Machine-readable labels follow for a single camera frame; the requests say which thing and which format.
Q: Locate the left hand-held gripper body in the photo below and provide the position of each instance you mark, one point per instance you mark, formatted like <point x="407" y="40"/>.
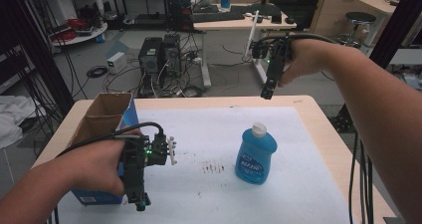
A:
<point x="137" y="157"/>

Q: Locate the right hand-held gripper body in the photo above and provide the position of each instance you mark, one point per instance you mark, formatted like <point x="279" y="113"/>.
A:
<point x="277" y="53"/>

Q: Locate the blue cardboard box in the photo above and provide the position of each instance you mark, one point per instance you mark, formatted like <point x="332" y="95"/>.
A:
<point x="103" y="117"/>

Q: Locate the blue dish soap bottle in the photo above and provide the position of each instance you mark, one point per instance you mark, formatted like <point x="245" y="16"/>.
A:
<point x="255" y="156"/>

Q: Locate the person's right hand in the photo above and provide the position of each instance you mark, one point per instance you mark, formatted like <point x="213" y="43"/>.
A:
<point x="307" y="59"/>

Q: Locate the person's left hand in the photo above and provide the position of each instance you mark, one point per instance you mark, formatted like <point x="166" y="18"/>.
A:
<point x="94" y="164"/>

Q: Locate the black computer mouse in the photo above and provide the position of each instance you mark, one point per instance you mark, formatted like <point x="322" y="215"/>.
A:
<point x="290" y="20"/>

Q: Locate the wooden desk with white legs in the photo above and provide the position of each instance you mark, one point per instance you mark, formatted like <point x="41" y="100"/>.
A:
<point x="239" y="24"/>

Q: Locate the black keyboard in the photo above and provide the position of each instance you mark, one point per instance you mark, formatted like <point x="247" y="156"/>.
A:
<point x="217" y="17"/>

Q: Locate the white table mat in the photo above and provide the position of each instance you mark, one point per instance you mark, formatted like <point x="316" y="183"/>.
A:
<point x="215" y="190"/>

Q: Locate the blue water bottle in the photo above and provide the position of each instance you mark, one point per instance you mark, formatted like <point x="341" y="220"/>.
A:
<point x="225" y="0"/>

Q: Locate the black round stool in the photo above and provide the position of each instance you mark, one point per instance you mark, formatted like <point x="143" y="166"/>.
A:
<point x="360" y="21"/>

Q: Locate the white power supply box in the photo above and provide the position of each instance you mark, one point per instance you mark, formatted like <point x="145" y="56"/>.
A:
<point x="116" y="62"/>

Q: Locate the black computer tower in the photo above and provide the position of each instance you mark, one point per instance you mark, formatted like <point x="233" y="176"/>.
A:
<point x="150" y="59"/>
<point x="171" y="53"/>

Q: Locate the light wooden cabinet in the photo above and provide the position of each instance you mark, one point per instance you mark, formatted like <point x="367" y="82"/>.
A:
<point x="365" y="0"/>

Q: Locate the white cloth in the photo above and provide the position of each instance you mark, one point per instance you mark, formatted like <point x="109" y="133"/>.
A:
<point x="13" y="117"/>

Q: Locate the round white side table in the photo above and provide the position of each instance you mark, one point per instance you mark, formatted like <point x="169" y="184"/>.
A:
<point x="81" y="35"/>

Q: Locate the black metal frame post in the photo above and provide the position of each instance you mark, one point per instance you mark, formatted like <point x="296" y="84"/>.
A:
<point x="396" y="25"/>
<point x="35" y="51"/>

